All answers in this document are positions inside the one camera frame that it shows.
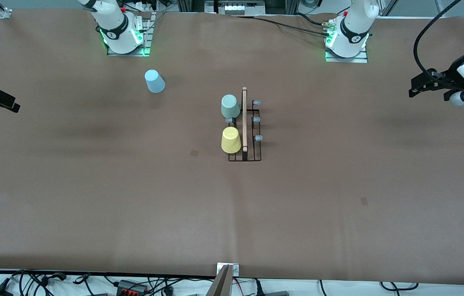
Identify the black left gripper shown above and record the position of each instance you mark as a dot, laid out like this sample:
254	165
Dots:
452	72

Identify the aluminium right arm base plate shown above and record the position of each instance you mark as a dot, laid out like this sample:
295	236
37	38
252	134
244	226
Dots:
148	39

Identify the grey-green cup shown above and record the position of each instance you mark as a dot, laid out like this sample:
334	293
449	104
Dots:
230	107

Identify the grey camera pole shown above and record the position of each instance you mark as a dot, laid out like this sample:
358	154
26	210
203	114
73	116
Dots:
220	285

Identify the aluminium left arm base plate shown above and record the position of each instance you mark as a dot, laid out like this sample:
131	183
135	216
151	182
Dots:
347	60

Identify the yellow cup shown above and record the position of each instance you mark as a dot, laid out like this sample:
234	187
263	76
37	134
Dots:
231	140

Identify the white power strip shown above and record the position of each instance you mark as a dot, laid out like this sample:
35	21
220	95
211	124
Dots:
234	7

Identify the light blue cup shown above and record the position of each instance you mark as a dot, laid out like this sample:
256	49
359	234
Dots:
155	81

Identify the black orange connector block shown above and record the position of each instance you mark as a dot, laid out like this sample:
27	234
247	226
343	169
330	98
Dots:
132	287

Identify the brown paper table cover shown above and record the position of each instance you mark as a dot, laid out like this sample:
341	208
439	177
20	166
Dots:
92	197

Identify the silver clamp bracket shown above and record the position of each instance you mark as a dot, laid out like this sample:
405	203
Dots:
235	269

